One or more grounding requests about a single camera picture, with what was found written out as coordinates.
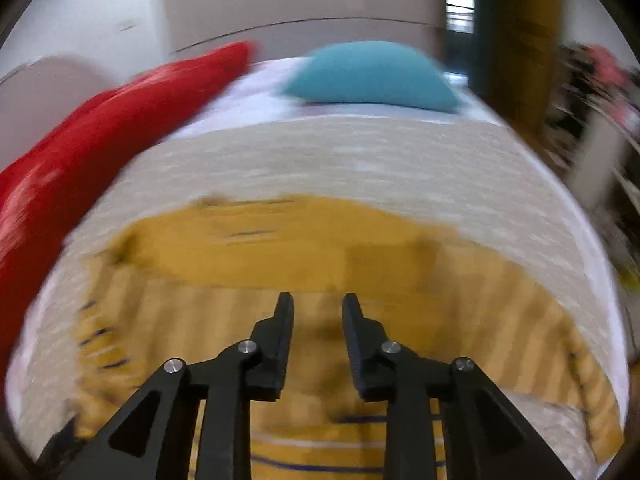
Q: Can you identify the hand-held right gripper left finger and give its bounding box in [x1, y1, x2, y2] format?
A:
[60, 292, 295, 480]

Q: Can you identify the grey rounded headboard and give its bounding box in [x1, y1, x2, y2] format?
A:
[0, 56, 117, 171]

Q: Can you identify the white bed sheet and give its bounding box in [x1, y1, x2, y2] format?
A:
[170, 57, 632, 411]

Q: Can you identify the yellow striped sweater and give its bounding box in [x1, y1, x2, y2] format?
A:
[75, 194, 627, 480]

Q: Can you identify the teal pillow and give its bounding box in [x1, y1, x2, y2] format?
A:
[282, 40, 464, 114]

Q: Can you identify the beige spotted blanket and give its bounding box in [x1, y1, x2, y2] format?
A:
[4, 114, 632, 480]

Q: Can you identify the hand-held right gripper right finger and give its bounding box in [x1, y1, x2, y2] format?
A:
[341, 292, 576, 480]

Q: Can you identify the cluttered white shelf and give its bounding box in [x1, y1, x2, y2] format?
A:
[544, 42, 640, 283]

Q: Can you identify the white glossy wardrobe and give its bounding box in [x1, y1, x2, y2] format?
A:
[160, 0, 447, 61]

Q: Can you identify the wooden door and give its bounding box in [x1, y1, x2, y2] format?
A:
[474, 0, 562, 133]

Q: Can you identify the bright window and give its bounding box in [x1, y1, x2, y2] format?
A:
[445, 0, 477, 34]

